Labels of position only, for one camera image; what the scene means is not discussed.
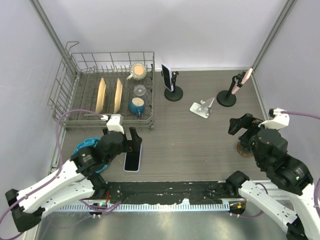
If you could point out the blue ceramic mug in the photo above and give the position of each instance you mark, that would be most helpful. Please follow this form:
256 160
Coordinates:
136 106

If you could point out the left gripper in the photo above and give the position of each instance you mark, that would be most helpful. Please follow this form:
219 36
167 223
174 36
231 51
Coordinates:
133 144

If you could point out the phone in white case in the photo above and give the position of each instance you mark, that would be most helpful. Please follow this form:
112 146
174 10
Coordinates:
167 77

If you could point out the white slotted cable duct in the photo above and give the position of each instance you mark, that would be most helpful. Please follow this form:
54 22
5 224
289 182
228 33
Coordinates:
185 206

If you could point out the black gooseneck phone stand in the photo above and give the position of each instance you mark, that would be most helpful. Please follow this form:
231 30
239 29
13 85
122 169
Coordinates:
225 97

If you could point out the pink phone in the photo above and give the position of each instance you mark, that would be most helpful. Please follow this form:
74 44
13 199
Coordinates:
243 80

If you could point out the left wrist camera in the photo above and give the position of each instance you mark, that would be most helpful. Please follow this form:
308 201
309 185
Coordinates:
114 122

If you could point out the blue polka dot plate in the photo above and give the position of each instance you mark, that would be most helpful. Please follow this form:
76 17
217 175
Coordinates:
89 142

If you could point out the wooden base phone stand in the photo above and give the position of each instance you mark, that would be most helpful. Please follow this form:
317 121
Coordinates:
245 152

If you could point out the cream ribbed mug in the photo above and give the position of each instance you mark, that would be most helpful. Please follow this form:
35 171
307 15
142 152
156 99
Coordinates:
137 71

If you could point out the white folding phone stand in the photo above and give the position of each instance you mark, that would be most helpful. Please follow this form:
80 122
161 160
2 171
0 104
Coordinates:
202 109

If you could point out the left yellow plate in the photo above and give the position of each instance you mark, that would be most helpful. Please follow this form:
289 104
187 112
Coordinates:
101 96

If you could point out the right yellow plate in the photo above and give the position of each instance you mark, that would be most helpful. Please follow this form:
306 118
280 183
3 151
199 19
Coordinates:
118 96

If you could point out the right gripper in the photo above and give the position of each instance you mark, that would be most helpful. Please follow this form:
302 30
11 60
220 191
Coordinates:
247 121

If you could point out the lavender case phone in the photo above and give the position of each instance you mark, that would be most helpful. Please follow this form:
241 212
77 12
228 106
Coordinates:
132 161

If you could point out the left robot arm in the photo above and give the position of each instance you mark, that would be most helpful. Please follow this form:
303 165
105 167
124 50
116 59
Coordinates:
77 179

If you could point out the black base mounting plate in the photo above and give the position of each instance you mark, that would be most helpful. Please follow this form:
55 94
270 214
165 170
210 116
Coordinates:
170 192

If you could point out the clear glass cup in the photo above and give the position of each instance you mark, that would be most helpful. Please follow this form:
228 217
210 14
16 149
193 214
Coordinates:
140 91

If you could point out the grey wire dish rack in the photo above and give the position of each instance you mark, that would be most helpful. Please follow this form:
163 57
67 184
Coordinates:
77 82

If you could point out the yellow plate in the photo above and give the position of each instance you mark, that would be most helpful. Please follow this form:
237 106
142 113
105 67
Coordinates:
118 96
101 96

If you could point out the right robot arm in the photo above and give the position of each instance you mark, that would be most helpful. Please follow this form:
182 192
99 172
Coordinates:
287 173

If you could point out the black round-base phone stand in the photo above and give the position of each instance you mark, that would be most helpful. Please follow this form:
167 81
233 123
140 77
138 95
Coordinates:
177 92

